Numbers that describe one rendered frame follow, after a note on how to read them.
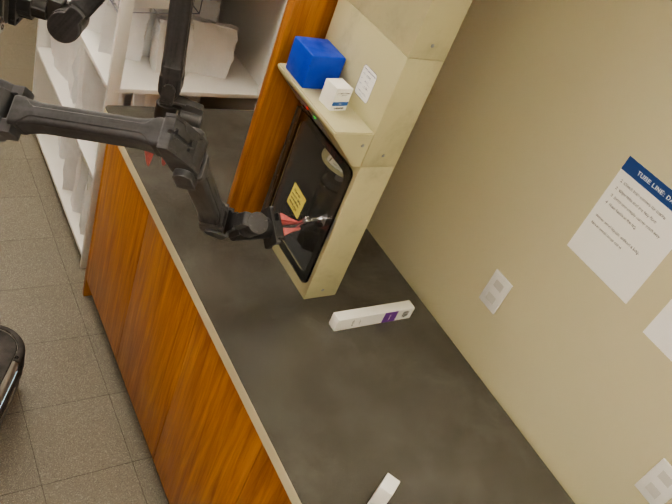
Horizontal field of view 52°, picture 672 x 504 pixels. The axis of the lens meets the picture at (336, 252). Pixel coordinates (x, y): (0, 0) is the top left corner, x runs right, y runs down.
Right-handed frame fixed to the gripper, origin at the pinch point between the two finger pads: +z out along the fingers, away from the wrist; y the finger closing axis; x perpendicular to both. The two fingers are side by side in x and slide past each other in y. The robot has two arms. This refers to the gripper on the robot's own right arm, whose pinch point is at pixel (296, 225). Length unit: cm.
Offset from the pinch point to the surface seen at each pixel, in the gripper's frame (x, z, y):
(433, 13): -60, 6, 30
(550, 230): -44, 47, -16
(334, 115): -30.4, -3.0, 19.1
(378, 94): -39.0, 4.4, 21.0
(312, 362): 0.6, -3.0, -37.0
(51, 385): 123, -41, -25
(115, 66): 72, -16, 81
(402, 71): -49, 4, 22
